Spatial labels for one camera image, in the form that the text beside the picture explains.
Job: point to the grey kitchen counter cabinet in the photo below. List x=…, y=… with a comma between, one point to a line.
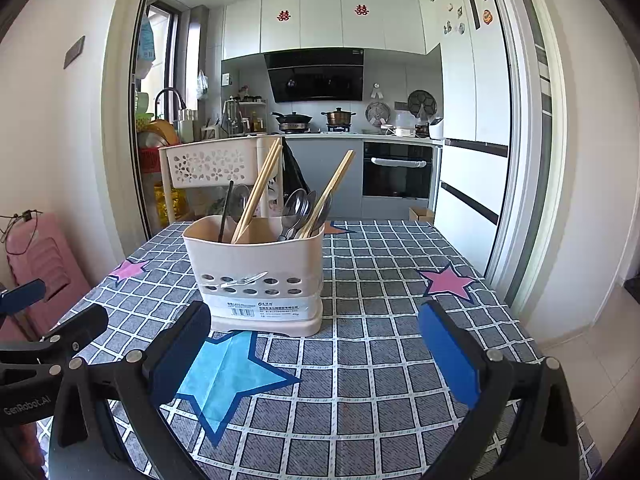
x=330, y=170

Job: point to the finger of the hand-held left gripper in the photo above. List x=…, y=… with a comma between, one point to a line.
x=80, y=325
x=22, y=294

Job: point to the metal cooking pot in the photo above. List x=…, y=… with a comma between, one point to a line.
x=338, y=117

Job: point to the black hanging bag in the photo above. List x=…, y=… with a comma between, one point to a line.
x=292, y=165

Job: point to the metal kitchen faucet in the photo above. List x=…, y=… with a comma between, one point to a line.
x=170, y=90

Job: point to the white upper cabinets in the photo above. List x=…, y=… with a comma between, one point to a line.
x=320, y=20

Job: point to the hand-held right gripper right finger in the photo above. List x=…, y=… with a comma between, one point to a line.
x=450, y=355

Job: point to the grey wall switch plate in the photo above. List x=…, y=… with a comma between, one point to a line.
x=75, y=51

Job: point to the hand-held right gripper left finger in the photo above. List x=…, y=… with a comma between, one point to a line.
x=180, y=355

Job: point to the round metal strainer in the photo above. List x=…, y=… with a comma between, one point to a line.
x=376, y=112

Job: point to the black wok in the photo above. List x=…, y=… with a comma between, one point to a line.
x=292, y=121

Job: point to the white plastic cart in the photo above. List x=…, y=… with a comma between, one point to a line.
x=210, y=162

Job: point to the black built-in oven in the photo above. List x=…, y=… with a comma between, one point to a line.
x=395, y=180

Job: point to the black range hood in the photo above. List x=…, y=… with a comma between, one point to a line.
x=315, y=80

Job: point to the pink plastic stool stack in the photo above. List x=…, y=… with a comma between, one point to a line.
x=45, y=260

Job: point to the red plastic basket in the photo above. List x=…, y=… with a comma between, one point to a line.
x=150, y=160

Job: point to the white kitchen appliance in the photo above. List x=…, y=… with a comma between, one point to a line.
x=436, y=130

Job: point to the white refrigerator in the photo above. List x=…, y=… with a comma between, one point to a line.
x=475, y=85

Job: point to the gold foil bag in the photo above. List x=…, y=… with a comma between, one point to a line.
x=164, y=205

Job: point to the grey checked star tablecloth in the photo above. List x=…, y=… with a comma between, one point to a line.
x=380, y=310

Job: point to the yellow basin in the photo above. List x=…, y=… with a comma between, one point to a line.
x=160, y=132

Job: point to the wooden chopstick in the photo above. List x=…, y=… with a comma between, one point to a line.
x=268, y=170
x=255, y=190
x=328, y=185
x=330, y=195

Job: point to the beige plastic utensil holder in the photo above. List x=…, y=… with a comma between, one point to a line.
x=260, y=255

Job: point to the small cardboard box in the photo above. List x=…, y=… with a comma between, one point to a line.
x=420, y=214

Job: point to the red paper decal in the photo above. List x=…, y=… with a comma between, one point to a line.
x=361, y=10
x=283, y=16

